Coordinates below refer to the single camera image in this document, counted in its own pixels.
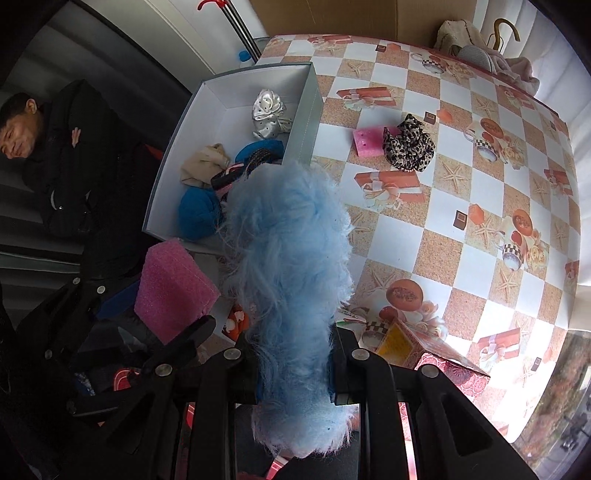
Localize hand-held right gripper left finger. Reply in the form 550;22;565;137
185;339;265;480

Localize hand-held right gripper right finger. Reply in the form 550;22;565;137
328;323;536;480

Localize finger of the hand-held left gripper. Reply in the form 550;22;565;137
67;315;219;417
18;278;140;366

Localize large pink sponge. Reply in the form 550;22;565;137
134;237;221;346

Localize blue shoe cover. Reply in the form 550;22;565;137
179;187;227;241
235;140;286;167

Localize light blue fluffy scrunchie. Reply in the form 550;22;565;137
222;162;356;460

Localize beige elastic cloth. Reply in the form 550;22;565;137
179;144;232;189

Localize pink and black scrunchie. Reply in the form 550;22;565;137
211;161;252;192

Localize brown and purple knitted scrunchie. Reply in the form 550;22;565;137
242;148;278;178

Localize grey box with white inside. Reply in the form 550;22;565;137
141;62;324;259

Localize cream polka dot scrunchie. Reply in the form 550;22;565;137
250;89;294;140

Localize orange and white tissue pack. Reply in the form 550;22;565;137
222;302;252;342

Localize red patterned carton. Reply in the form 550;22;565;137
376;318;491;407

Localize small pink sponge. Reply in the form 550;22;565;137
352;126;393;158

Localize leopard print scrunchie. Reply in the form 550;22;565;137
381;114;436;172

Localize beige bag with hanger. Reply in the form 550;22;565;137
434;19;541;95

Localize white curtain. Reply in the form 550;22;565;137
475;0;591;134

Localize red-handled pole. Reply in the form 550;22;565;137
198;0;266;63

